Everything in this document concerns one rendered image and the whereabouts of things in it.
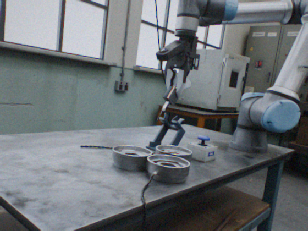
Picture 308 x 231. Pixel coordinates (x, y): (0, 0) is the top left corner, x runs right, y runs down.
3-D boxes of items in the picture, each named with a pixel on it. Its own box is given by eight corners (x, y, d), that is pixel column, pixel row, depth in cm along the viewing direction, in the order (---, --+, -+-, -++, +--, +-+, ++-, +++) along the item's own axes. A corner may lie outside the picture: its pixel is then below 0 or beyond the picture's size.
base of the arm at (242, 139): (238, 143, 129) (242, 121, 128) (272, 151, 120) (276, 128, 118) (223, 146, 118) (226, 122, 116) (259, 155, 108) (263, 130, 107)
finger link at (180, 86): (193, 98, 96) (194, 71, 96) (182, 97, 92) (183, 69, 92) (185, 98, 99) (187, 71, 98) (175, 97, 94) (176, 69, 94)
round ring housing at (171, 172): (160, 166, 77) (162, 152, 77) (195, 178, 72) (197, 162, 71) (136, 174, 69) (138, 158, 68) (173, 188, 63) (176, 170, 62)
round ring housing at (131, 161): (102, 163, 74) (104, 148, 74) (128, 157, 83) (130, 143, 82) (133, 175, 68) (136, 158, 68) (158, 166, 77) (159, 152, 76)
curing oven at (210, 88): (220, 114, 290) (231, 49, 281) (172, 105, 328) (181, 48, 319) (245, 114, 337) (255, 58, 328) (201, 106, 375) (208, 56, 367)
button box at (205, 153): (204, 163, 88) (207, 147, 87) (185, 156, 92) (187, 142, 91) (217, 159, 94) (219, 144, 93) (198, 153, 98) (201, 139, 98)
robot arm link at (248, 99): (258, 124, 124) (263, 93, 122) (275, 130, 111) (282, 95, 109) (231, 121, 122) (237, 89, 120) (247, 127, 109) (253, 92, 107)
